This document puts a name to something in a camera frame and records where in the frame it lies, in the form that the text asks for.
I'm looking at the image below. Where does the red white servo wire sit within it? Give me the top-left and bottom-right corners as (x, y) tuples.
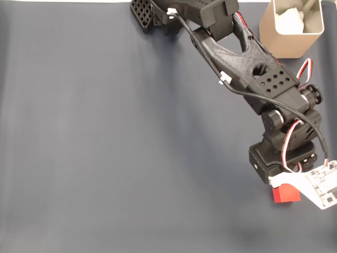
(295, 58), (314, 86)
(280, 119), (306, 174)

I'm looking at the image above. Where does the white crumpled tissue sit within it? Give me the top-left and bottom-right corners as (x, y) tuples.
(274, 7), (306, 34)

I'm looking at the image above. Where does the black camera cable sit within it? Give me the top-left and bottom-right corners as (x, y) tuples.
(172, 12), (330, 166)

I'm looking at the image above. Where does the dark grey mat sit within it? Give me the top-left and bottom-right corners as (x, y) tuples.
(0, 2), (337, 253)

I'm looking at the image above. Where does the red cube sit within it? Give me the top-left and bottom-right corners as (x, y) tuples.
(271, 183), (302, 203)

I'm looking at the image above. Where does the beige rectangular box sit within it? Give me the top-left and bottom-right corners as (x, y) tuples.
(258, 0), (325, 60)

